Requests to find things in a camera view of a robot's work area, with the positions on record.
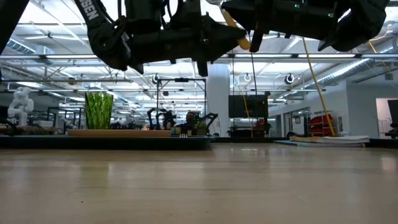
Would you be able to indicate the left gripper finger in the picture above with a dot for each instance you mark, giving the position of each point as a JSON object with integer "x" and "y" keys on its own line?
{"x": 220, "y": 28}
{"x": 219, "y": 46}

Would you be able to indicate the green ribbed glass cup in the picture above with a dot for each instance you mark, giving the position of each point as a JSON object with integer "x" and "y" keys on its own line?
{"x": 99, "y": 112}

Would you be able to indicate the orange round plate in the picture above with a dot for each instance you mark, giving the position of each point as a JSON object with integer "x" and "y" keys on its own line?
{"x": 118, "y": 133}

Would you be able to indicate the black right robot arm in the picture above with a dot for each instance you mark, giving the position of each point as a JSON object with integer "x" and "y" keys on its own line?
{"x": 357, "y": 25}

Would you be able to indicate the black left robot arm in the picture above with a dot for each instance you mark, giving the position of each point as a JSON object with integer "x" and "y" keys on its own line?
{"x": 102, "y": 37}

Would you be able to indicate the dark green plastic tray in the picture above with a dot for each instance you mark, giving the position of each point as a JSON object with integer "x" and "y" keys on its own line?
{"x": 105, "y": 143}

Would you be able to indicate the white building pillar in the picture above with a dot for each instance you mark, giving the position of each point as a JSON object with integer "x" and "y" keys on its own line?
{"x": 217, "y": 99}

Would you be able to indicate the person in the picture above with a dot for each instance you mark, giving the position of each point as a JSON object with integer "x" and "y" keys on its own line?
{"x": 189, "y": 119}

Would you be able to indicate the black background robot rig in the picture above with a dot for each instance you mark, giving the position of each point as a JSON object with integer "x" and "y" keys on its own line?
{"x": 168, "y": 119}

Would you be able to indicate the red storage rack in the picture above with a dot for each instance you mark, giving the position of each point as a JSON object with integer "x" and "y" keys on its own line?
{"x": 320, "y": 121}

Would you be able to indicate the black office chair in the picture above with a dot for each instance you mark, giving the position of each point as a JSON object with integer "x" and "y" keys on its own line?
{"x": 394, "y": 112}

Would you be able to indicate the white humanoid robot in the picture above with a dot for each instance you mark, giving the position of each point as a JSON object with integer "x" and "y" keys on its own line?
{"x": 20, "y": 105}

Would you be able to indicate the black wall monitor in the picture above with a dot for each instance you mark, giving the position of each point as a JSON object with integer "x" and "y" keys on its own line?
{"x": 248, "y": 105}

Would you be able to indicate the silver ventilation duct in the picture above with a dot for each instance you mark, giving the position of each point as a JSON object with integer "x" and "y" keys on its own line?
{"x": 348, "y": 73}

